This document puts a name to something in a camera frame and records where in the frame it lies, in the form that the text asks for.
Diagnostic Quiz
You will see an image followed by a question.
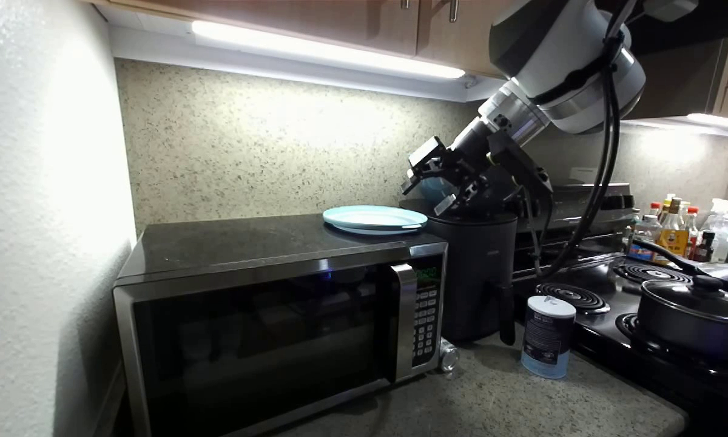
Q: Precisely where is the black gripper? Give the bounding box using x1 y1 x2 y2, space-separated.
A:
404 119 544 218

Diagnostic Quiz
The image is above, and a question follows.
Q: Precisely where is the light blue plate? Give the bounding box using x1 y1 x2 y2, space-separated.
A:
320 201 433 239

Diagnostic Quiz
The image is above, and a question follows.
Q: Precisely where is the teal bowl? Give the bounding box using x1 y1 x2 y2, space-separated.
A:
416 174 456 205

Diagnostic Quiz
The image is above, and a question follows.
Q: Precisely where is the black coffee maker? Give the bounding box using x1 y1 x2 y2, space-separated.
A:
435 208 521 346

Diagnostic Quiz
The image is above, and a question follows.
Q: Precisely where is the clear plastic bottle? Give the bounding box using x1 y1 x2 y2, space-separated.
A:
436 334 467 378

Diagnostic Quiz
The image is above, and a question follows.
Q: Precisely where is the blue canister white lid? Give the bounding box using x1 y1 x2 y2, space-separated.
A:
517 290 580 384

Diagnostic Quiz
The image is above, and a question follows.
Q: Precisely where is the clear plastic container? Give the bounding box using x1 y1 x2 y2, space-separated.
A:
624 201 665 267

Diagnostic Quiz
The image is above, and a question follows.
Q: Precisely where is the black kitchen stove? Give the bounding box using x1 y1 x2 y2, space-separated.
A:
508 180 728 437

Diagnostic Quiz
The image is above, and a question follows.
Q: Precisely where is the yellow oil bottle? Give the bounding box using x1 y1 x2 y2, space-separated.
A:
655 192 691 259

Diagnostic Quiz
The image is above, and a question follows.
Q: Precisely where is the black steel microwave oven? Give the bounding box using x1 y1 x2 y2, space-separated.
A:
110 212 452 437

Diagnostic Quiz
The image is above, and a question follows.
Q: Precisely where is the red cap bottle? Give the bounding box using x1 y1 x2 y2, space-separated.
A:
683 203 703 254

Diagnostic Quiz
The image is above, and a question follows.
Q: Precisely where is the dark range hood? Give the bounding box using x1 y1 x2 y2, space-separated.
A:
617 0 728 124

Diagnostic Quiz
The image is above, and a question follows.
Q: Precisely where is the white plastic jug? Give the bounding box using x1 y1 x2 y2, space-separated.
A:
700 197 728 265

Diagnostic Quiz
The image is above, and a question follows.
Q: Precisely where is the black cooking pan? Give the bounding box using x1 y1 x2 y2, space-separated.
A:
633 275 728 369

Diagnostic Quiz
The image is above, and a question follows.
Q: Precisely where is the black long handle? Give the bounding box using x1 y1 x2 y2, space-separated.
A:
628 238 728 297

